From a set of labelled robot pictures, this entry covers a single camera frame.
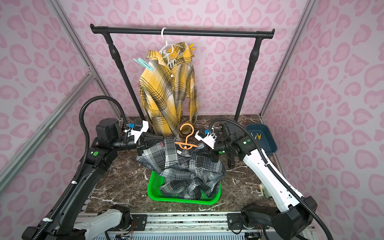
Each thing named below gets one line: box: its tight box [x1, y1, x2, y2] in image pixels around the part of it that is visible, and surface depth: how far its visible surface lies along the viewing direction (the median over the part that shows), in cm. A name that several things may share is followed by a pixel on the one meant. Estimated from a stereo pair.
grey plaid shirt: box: [136, 135, 227, 200], surface depth 68 cm
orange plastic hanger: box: [174, 123, 199, 150], surface depth 65 cm
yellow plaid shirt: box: [139, 42, 199, 138], surface depth 67 cm
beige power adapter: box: [255, 184, 264, 197], surface depth 83 cm
